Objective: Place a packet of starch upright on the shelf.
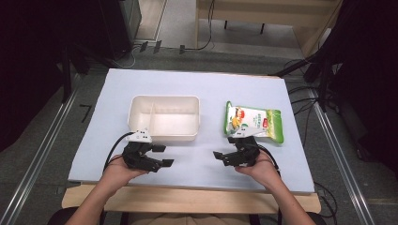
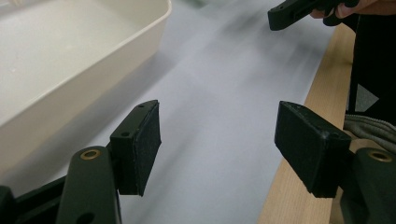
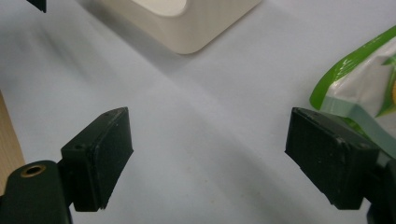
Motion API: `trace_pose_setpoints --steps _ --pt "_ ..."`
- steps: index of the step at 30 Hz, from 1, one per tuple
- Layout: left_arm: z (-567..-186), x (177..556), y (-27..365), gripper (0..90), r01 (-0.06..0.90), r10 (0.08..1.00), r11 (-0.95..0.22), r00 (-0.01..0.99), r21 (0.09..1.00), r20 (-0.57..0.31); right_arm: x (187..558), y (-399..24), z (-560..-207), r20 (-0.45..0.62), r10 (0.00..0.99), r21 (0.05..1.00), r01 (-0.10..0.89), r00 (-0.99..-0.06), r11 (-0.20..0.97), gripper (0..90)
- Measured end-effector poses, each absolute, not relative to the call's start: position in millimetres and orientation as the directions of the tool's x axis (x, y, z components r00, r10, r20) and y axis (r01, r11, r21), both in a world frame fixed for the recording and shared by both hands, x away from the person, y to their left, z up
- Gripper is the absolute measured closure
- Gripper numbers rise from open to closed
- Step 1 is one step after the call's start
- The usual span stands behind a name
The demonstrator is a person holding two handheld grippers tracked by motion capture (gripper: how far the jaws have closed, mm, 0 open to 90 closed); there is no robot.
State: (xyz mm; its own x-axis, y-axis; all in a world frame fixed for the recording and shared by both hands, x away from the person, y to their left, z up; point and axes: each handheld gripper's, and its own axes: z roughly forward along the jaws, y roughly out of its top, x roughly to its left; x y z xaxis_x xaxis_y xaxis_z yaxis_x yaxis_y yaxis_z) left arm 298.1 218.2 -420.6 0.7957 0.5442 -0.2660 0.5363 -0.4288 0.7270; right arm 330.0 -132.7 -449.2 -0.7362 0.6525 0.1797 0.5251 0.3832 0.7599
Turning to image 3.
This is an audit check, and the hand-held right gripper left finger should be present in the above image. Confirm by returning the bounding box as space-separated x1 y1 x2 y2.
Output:
58 106 134 213

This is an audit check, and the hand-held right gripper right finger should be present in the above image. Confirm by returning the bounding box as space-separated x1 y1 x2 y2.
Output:
284 106 381 211

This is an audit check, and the green and white snack bag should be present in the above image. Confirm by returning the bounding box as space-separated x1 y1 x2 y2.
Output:
309 25 396 159

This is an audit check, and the light wooden board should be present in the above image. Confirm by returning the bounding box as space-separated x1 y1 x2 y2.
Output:
0 91 26 196

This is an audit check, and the cream plastic container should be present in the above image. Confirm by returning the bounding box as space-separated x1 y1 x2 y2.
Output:
96 0 263 55

